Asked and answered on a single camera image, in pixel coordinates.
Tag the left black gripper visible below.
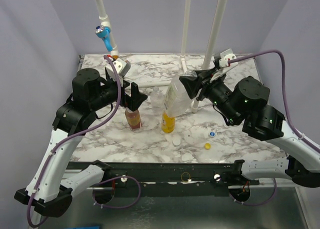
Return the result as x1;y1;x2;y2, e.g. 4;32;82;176
90;73;148;111

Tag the large clear plastic bottle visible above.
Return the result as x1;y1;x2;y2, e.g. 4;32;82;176
163;75;192;118

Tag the red gold labelled bottle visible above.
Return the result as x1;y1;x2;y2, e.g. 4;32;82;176
125;108;142;131

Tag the small clear plastic bottle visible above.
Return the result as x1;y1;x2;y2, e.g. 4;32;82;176
150;86;165;116

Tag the yellow labelled bottle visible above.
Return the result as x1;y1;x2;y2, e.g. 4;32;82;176
161;111;176;134

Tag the blue white bottle cap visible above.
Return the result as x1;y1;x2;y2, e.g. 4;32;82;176
209;131;216;138

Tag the large white bottle cap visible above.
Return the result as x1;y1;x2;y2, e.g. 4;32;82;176
172;138;181;146

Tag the yellow bottle cap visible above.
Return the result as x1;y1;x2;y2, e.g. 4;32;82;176
204;143;211;150

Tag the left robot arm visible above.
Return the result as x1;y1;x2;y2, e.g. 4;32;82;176
14;68;148;218

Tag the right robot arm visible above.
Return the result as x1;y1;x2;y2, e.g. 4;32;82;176
179;69;320;188

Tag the blue plastic faucet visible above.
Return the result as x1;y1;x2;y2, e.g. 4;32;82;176
94;24;113;52

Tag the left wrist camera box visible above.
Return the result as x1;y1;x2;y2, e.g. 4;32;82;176
112;58;131;77

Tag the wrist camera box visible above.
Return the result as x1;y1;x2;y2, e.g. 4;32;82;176
210;48;239;82
112;58;131;77

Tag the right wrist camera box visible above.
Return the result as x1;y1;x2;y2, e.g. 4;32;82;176
210;48;239;82

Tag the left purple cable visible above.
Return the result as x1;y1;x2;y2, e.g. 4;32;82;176
26;54;142;228

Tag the purple cable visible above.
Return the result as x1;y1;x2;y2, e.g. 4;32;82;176
26;54;142;228
228;48;320;207

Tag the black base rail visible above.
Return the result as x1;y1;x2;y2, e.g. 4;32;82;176
67;161;261;198

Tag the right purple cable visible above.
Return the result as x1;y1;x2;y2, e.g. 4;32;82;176
228;48;320;207

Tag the white pvc pipe frame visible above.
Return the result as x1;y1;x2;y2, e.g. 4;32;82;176
87;0;231;114

